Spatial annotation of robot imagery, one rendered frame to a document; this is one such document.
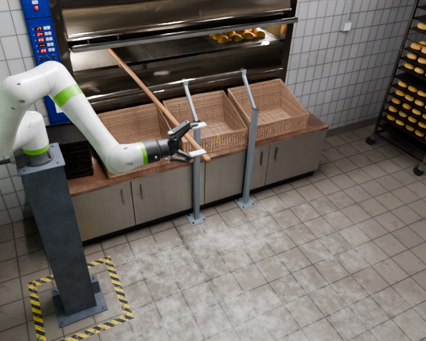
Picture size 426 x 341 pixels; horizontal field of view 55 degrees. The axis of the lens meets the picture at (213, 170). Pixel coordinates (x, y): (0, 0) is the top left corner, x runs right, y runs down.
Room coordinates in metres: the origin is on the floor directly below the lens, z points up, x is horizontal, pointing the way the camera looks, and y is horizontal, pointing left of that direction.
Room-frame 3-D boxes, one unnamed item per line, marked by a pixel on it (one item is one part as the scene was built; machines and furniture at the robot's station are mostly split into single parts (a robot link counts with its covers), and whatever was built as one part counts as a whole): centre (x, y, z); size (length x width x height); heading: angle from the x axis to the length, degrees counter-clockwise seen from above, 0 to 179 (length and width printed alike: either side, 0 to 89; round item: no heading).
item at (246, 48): (3.12, 0.23, 1.16); 1.80 x 0.06 x 0.04; 118
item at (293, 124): (3.15, -0.45, 0.72); 0.56 x 0.49 x 0.28; 118
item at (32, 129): (1.64, 0.89, 1.36); 0.16 x 0.13 x 0.19; 150
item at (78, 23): (3.10, 0.22, 1.54); 1.79 x 0.11 x 0.19; 118
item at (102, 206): (2.79, 0.18, 0.29); 2.42 x 0.56 x 0.58; 118
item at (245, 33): (3.76, -0.09, 1.21); 0.61 x 0.48 x 0.06; 28
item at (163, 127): (2.59, 0.61, 0.72); 0.56 x 0.49 x 0.28; 118
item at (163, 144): (1.37, 0.19, 1.49); 0.09 x 0.07 x 0.08; 118
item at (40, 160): (1.62, 0.93, 1.23); 0.26 x 0.15 x 0.06; 118
